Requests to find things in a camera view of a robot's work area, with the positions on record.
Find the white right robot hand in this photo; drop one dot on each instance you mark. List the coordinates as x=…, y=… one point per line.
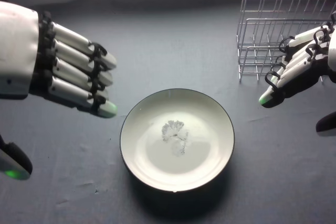
x=296, y=64

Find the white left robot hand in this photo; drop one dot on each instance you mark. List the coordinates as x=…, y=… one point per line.
x=18, y=51

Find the white plate with leaf print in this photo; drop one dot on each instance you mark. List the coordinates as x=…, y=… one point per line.
x=157, y=161

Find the grey table cloth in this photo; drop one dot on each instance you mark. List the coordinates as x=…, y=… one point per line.
x=65, y=203

